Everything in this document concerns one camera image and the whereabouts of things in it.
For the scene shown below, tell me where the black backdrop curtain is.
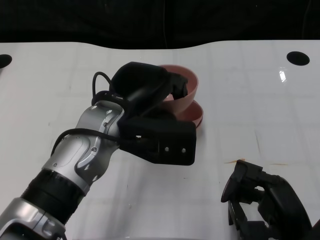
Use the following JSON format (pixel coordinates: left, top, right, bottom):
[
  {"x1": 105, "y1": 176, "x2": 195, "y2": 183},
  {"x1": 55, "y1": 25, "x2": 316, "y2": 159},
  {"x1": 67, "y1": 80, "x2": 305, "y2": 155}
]
[{"x1": 0, "y1": 0, "x2": 320, "y2": 50}]

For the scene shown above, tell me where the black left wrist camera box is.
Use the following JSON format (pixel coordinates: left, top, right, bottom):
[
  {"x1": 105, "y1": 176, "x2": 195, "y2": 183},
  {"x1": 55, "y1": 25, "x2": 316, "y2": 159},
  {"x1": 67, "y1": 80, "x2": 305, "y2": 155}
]
[{"x1": 117, "y1": 115, "x2": 197, "y2": 167}]

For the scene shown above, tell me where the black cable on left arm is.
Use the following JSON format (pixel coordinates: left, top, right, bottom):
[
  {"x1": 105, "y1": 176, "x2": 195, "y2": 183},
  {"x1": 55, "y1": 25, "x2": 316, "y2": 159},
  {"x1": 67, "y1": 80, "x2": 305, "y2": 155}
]
[{"x1": 51, "y1": 71, "x2": 161, "y2": 156}]

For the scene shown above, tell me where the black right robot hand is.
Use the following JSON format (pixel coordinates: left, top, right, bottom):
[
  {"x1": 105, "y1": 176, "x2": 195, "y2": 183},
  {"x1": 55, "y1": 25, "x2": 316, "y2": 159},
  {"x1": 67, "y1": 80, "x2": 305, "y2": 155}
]
[{"x1": 220, "y1": 159, "x2": 313, "y2": 240}]

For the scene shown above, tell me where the black round table grommet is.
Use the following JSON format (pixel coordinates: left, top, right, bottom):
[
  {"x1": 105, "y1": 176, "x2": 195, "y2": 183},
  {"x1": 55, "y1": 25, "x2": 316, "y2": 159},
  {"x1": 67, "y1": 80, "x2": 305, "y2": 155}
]
[
  {"x1": 286, "y1": 51, "x2": 311, "y2": 66},
  {"x1": 0, "y1": 54, "x2": 13, "y2": 69}
]

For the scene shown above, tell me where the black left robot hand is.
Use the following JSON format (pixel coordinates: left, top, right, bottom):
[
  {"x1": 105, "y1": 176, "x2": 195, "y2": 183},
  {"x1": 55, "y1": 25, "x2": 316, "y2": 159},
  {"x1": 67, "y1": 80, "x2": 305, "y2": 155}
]
[{"x1": 109, "y1": 61, "x2": 190, "y2": 121}]

